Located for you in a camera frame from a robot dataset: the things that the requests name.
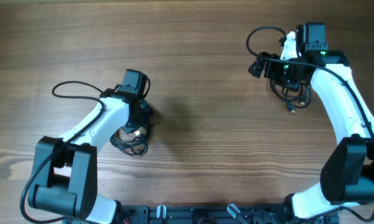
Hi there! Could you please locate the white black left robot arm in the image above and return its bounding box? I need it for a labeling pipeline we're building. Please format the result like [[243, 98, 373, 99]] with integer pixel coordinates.
[[19, 69, 153, 223]]

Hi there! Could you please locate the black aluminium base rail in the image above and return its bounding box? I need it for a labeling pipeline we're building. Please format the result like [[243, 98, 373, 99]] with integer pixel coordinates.
[[115, 203, 340, 224]]

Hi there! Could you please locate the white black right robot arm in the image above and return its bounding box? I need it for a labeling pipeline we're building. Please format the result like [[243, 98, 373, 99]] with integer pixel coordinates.
[[248, 22, 374, 223]]

